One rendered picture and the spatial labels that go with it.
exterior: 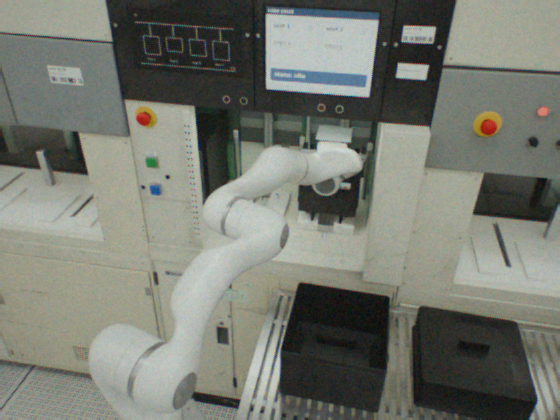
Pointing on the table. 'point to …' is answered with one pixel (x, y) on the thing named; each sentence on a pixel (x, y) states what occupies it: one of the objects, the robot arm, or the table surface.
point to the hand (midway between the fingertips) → (333, 140)
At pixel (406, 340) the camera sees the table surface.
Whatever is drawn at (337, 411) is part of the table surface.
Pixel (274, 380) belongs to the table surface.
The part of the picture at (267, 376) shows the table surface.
